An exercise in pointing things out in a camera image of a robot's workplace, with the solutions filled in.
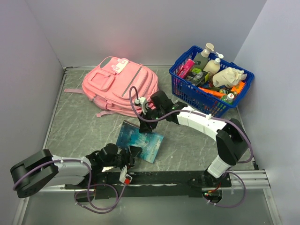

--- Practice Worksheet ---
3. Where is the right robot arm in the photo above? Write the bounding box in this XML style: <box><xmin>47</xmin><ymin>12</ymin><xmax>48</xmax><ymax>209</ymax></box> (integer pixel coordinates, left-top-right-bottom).
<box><xmin>133</xmin><ymin>91</ymin><xmax>250</xmax><ymax>187</ymax></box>

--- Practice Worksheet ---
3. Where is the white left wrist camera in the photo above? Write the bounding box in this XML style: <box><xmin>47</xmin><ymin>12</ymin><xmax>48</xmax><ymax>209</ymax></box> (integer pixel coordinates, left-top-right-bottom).
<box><xmin>119</xmin><ymin>165</ymin><xmax>133</xmax><ymax>185</ymax></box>

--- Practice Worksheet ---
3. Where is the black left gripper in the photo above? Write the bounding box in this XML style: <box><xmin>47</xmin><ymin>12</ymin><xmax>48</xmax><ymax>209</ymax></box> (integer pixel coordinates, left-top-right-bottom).
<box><xmin>103</xmin><ymin>144</ymin><xmax>141</xmax><ymax>172</ymax></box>

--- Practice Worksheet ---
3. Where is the green bottle red cap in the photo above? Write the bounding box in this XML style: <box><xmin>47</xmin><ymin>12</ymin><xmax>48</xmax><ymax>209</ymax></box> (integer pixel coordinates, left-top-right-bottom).
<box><xmin>220</xmin><ymin>93</ymin><xmax>236</xmax><ymax>105</ymax></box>

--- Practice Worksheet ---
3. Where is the pink box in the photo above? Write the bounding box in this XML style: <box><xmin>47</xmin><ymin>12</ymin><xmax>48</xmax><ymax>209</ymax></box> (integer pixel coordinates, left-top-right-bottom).
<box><xmin>177</xmin><ymin>59</ymin><xmax>195</xmax><ymax>78</ymax></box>

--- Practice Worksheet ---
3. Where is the cream pump bottle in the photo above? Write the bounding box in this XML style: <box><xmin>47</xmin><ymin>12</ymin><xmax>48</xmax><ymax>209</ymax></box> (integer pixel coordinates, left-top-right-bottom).
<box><xmin>203</xmin><ymin>53</ymin><xmax>224</xmax><ymax>77</ymax></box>

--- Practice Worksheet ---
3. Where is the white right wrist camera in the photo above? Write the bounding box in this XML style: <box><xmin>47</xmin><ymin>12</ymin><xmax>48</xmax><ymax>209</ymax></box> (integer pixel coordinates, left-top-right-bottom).
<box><xmin>134</xmin><ymin>97</ymin><xmax>149</xmax><ymax>114</ymax></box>

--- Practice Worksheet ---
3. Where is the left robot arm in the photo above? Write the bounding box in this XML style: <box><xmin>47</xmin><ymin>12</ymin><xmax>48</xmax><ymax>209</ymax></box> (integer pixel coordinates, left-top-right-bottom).
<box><xmin>10</xmin><ymin>143</ymin><xmax>142</xmax><ymax>198</ymax></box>

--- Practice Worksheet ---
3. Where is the pink school backpack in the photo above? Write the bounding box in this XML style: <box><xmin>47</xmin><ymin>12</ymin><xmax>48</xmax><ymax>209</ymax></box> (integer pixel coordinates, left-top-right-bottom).
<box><xmin>64</xmin><ymin>57</ymin><xmax>158</xmax><ymax>118</ymax></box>

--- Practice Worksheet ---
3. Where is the orange snack pack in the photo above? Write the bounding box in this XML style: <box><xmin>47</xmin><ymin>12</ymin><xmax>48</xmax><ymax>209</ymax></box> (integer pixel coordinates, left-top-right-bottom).
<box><xmin>231</xmin><ymin>81</ymin><xmax>245</xmax><ymax>95</ymax></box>

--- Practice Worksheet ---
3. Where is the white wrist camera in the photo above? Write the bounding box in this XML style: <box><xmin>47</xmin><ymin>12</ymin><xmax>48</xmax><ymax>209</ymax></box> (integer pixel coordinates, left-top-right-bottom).
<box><xmin>134</xmin><ymin>97</ymin><xmax>149</xmax><ymax>114</ymax></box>
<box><xmin>119</xmin><ymin>165</ymin><xmax>133</xmax><ymax>185</ymax></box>

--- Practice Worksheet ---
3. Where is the blue plastic basket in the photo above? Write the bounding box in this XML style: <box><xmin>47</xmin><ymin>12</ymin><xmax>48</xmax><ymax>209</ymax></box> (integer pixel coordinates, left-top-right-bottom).
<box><xmin>169</xmin><ymin>45</ymin><xmax>255</xmax><ymax>118</ymax></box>

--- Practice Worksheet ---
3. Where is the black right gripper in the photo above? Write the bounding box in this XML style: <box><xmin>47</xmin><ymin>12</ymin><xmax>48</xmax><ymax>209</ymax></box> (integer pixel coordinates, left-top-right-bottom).
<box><xmin>137</xmin><ymin>109</ymin><xmax>164</xmax><ymax>137</ymax></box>

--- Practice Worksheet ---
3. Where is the beige cloth bag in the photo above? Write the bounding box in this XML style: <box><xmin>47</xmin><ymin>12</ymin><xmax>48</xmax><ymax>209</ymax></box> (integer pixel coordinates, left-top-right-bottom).
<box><xmin>212</xmin><ymin>67</ymin><xmax>247</xmax><ymax>88</ymax></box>

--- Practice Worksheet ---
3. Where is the teal hardcover book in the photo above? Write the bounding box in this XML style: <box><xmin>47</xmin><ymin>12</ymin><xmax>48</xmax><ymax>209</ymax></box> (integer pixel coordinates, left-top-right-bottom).
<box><xmin>116</xmin><ymin>120</ymin><xmax>164</xmax><ymax>164</ymax></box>

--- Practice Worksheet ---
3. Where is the black green box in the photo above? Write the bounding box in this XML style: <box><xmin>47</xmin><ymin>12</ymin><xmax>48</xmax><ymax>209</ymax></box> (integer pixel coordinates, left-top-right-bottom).
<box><xmin>185</xmin><ymin>68</ymin><xmax>209</xmax><ymax>87</ymax></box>

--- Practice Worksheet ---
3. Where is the grey pump bottle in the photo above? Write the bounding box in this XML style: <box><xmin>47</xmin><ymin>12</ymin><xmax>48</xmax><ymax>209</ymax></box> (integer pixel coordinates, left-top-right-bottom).
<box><xmin>193</xmin><ymin>43</ymin><xmax>214</xmax><ymax>70</ymax></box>

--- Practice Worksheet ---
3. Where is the orange packet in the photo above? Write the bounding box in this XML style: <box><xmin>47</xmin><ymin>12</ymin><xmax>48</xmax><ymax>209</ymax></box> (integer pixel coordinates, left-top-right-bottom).
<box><xmin>199</xmin><ymin>87</ymin><xmax>225</xmax><ymax>98</ymax></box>

